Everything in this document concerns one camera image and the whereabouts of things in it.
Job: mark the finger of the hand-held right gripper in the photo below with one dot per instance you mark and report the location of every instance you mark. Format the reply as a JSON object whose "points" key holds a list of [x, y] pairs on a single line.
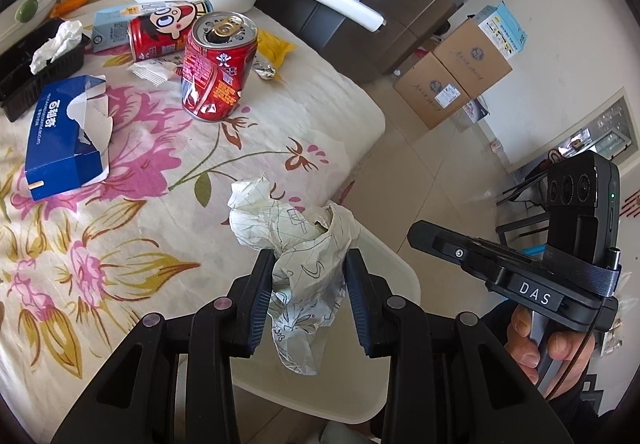
{"points": [[450, 246]]}

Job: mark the black plastic tray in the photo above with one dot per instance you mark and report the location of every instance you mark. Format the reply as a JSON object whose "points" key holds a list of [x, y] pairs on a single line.
{"points": [[20, 73]]}

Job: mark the white plastic bag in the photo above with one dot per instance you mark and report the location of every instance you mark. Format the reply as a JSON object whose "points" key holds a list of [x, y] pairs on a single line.
{"points": [[474, 109]]}

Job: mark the floral tablecloth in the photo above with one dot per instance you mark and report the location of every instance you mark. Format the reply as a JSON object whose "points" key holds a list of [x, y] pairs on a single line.
{"points": [[150, 224]]}

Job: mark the red cartoon can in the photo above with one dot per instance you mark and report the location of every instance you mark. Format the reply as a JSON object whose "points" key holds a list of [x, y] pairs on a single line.
{"points": [[165, 26]]}

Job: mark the blue tissue box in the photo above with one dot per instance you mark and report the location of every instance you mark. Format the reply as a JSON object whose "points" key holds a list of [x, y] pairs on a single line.
{"points": [[57, 133]]}

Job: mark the light blue milk carton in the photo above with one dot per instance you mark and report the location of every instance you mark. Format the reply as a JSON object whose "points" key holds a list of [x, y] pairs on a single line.
{"points": [[110, 29]]}

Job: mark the person's right hand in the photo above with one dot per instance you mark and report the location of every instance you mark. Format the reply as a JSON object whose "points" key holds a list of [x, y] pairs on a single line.
{"points": [[520, 334]]}

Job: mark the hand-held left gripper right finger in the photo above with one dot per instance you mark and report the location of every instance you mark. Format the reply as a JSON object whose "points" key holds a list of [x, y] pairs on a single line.
{"points": [[357, 299]]}

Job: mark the white plate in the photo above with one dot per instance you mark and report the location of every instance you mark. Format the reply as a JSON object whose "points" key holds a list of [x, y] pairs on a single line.
{"points": [[20, 21]]}

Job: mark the dented red can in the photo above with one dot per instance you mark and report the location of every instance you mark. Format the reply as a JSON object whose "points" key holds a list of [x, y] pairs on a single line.
{"points": [[217, 68]]}

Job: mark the crumpled white tissue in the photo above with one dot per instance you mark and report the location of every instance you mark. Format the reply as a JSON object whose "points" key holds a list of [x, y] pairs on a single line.
{"points": [[57, 43]]}

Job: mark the black metal rack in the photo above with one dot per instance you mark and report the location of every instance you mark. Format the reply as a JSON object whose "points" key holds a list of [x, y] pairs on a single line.
{"points": [[520, 194]]}

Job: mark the yellow snack wrapper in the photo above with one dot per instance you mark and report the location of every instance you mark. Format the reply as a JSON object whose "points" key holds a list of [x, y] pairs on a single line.
{"points": [[273, 46]]}

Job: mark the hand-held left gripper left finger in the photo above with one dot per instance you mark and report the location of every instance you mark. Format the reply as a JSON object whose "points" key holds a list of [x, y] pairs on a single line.
{"points": [[260, 294]]}

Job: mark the white paper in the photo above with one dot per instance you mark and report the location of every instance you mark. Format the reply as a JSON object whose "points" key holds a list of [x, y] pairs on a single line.
{"points": [[305, 264]]}

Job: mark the light blue box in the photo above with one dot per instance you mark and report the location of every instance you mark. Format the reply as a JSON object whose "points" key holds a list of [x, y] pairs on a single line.
{"points": [[502, 28]]}

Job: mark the white plastic bin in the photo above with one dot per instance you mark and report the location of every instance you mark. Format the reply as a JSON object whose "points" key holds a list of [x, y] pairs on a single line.
{"points": [[385, 269]]}

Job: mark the small white packet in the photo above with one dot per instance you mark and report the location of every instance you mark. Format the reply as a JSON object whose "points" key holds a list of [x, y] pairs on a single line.
{"points": [[152, 72]]}

